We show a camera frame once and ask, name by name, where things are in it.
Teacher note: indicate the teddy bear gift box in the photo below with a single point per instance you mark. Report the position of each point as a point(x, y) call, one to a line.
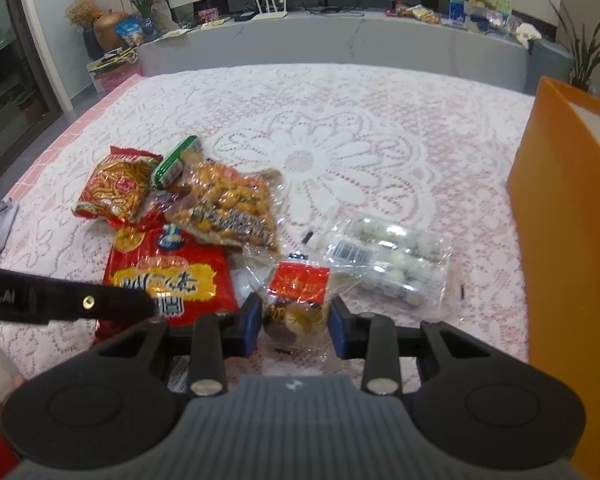
point(495, 12)

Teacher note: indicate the large red snack bag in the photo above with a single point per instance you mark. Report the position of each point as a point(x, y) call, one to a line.
point(185, 279)

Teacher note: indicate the green sausage snack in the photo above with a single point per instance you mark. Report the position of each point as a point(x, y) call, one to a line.
point(172, 166)

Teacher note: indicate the white wifi router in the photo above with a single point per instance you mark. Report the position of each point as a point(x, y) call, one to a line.
point(268, 10)

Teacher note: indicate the grey curved tv console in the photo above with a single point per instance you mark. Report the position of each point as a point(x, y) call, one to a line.
point(356, 37)

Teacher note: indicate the golden vase dried flowers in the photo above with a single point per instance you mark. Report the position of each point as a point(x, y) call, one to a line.
point(98, 27)

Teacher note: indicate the clear peanut bag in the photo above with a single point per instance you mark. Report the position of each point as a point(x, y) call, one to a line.
point(225, 207)

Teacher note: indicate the orange storage box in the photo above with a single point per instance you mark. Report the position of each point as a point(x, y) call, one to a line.
point(554, 192)

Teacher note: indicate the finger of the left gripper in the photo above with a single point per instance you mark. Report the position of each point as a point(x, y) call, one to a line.
point(70, 301)

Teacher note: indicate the potted plant by bin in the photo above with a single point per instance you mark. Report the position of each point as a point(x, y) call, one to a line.
point(584, 47)

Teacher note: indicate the grey trash bin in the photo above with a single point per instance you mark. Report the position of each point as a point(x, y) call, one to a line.
point(546, 59)

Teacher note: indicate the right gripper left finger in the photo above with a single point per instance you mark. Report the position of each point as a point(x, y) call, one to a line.
point(199, 352)

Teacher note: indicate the red noodle stick snack bag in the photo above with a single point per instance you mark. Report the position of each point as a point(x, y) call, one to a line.
point(117, 186)

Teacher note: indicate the clear bag red label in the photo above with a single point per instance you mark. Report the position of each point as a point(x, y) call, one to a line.
point(297, 292)

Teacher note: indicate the clear tray of candies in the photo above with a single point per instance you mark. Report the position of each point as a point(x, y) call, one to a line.
point(403, 263)

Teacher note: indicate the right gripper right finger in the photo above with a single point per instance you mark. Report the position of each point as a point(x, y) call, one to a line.
point(378, 341)

